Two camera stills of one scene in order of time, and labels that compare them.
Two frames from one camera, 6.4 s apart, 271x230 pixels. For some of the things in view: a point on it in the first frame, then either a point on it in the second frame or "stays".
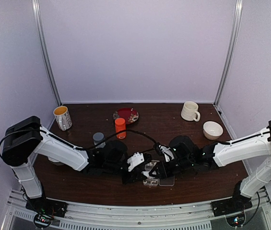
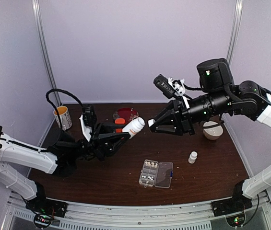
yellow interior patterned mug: x=63 y=118 stays
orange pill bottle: x=120 y=126 stays
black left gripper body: x=111 y=168 -> x=97 y=148
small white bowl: x=212 y=130 stays
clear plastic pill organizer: x=150 y=182 stays
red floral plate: x=130 y=115 stays
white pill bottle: x=146 y=173 -> x=134 y=127
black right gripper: x=159 y=166 -> x=177 y=115
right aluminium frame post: x=231 y=51 stays
